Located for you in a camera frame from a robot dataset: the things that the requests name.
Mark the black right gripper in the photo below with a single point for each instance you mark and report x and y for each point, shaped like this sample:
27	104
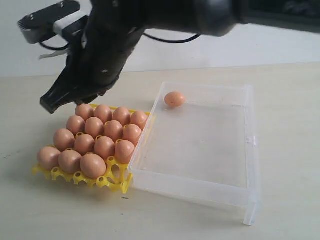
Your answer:
98	56

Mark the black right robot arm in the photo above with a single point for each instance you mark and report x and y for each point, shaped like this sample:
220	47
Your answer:
216	17

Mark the clear plastic bin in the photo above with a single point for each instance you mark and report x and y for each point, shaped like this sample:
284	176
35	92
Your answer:
204	151

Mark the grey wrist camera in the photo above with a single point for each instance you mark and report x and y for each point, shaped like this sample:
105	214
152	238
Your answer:
48	22

